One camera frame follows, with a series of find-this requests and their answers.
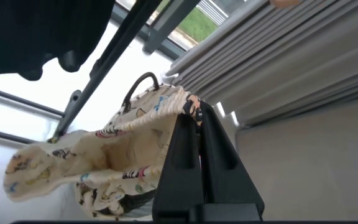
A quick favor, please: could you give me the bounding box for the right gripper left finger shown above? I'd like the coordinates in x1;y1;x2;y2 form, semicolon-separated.
152;113;205;222

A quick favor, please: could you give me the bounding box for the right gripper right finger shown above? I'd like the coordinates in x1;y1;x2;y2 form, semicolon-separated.
199;101;265;222

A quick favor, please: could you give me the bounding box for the cream printed garment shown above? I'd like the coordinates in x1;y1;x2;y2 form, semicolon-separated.
3;85;203;220

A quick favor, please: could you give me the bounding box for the black garment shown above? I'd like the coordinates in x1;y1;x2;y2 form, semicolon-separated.
0;0;116;82

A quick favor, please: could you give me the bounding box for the black clothes rack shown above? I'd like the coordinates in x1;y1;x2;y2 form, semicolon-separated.
0;0;164;146

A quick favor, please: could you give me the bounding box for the beige curtain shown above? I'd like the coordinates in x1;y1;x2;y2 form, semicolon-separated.
163;0;358;128

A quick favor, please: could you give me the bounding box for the window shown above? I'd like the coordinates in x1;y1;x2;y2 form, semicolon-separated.
110;0;251;62

